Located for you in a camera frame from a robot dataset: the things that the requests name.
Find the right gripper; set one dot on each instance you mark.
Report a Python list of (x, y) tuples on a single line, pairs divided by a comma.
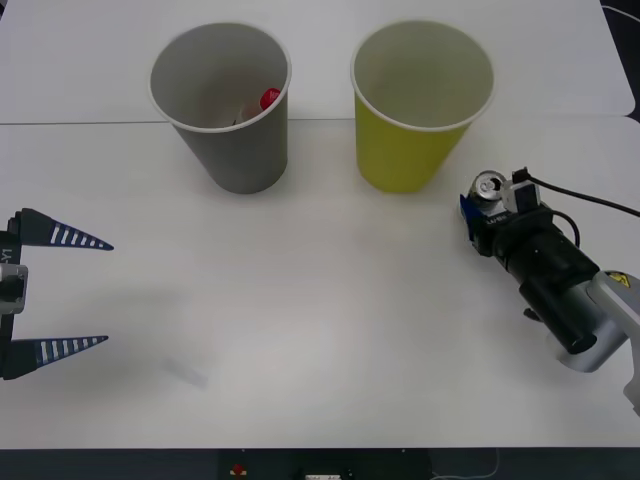
[(520, 227)]

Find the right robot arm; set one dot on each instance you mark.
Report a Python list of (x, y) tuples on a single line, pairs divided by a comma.
[(565, 290)]

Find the grey plastic waste bin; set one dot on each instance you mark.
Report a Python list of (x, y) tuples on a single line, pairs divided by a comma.
[(235, 155)]

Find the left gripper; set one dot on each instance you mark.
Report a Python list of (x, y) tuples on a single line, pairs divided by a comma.
[(11, 247)]

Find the silver drink can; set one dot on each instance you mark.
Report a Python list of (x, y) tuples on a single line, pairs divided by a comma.
[(487, 189)]

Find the yellow-green plastic waste bin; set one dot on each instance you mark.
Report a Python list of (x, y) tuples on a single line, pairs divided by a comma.
[(400, 155)]

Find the red push button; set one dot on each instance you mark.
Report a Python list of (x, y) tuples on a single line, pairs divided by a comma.
[(238, 470)]

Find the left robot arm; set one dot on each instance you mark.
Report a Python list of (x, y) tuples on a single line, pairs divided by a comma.
[(12, 290)]

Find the clear bottle with red cap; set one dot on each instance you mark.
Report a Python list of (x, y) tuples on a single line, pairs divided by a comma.
[(270, 96)]

